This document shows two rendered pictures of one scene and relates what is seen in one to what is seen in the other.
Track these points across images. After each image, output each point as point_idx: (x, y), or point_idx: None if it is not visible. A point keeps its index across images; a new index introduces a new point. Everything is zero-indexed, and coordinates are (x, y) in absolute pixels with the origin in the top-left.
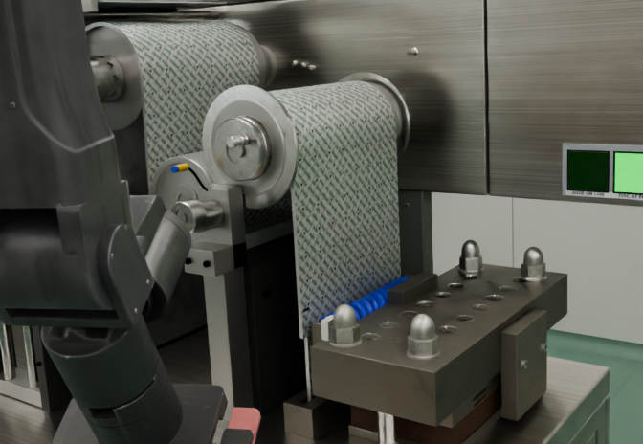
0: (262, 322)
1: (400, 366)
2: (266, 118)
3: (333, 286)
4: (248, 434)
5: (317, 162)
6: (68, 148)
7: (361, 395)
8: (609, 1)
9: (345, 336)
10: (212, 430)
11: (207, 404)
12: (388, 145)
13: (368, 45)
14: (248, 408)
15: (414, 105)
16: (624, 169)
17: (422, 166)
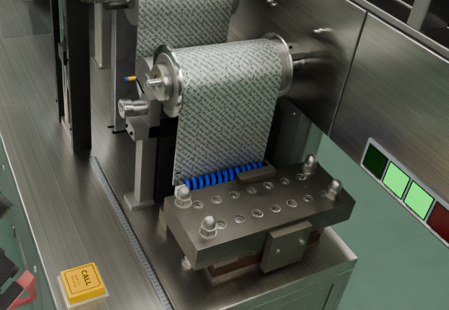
0: (165, 163)
1: (188, 236)
2: (173, 74)
3: (202, 163)
4: (19, 289)
5: (202, 103)
6: None
7: (176, 234)
8: (423, 72)
9: (180, 202)
10: (0, 284)
11: (5, 270)
12: (270, 91)
13: (301, 11)
14: (30, 274)
15: (311, 63)
16: (391, 174)
17: (305, 99)
